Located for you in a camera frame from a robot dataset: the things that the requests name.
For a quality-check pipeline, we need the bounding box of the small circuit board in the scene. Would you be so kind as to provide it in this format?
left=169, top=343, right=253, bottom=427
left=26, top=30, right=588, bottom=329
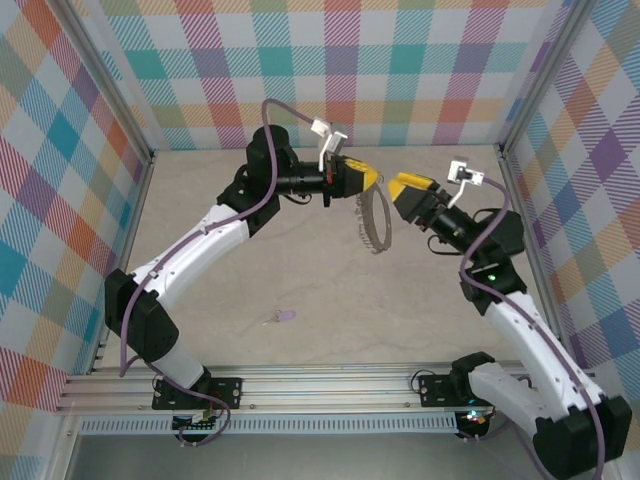
left=172, top=412, right=221, bottom=432
left=459, top=408, right=492, bottom=427

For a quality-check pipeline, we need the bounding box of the aluminium side rail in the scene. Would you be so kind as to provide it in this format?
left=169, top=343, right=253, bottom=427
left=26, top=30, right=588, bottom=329
left=497, top=144, right=574, bottom=369
left=87, top=152, right=157, bottom=376

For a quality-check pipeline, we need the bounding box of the thin black right gripper wire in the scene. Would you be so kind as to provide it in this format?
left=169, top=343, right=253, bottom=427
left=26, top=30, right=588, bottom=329
left=426, top=233, right=464, bottom=257

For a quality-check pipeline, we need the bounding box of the aluminium corner post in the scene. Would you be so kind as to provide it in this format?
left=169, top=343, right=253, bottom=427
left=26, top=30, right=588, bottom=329
left=497, top=0, right=596, bottom=159
left=58, top=0, right=156, bottom=164

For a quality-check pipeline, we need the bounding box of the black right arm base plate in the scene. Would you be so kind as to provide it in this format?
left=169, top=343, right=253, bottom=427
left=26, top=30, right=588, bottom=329
left=417, top=373, right=481, bottom=409

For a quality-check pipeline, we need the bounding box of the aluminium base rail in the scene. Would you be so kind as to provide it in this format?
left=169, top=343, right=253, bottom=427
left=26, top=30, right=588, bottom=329
left=54, top=360, right=607, bottom=414

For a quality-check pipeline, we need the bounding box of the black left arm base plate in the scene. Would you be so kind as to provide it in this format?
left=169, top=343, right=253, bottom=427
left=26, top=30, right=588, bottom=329
left=152, top=375, right=245, bottom=412

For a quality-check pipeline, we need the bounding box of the white slotted cable duct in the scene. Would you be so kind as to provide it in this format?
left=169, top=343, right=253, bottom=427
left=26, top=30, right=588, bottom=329
left=79, top=412, right=460, bottom=436

